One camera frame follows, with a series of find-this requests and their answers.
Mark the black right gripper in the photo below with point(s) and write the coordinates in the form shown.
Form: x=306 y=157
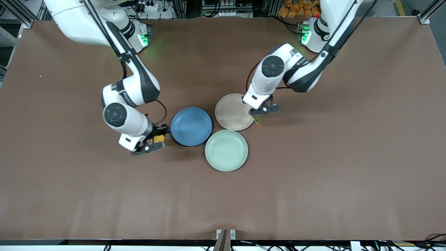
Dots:
x=158 y=131

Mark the yellow lemon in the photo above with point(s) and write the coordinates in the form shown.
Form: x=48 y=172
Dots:
x=159 y=138

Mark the green lettuce leaf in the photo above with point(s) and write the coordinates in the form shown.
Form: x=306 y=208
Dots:
x=257 y=120

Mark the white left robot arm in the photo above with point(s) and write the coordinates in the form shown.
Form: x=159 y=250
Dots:
x=268 y=80

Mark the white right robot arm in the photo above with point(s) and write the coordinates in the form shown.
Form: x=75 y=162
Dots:
x=136 y=80

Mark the blue plate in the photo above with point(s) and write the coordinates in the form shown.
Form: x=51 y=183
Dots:
x=190 y=127

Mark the pale green plate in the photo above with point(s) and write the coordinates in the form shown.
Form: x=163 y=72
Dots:
x=226 y=150

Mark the beige plate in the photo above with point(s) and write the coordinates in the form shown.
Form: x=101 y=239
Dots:
x=231 y=113

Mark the white power strip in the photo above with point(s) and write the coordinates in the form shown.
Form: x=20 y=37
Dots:
x=153 y=7

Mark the brown slanted bar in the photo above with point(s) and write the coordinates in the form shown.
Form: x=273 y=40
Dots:
x=222 y=242

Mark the bag of oranges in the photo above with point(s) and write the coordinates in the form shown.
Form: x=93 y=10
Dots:
x=296 y=8

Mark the small metal bracket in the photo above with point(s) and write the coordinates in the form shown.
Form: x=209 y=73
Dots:
x=232 y=234

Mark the white table edge rail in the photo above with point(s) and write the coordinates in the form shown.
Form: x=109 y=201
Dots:
x=52 y=248

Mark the aluminium frame post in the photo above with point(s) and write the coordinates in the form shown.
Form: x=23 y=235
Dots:
x=26 y=21
x=425 y=18

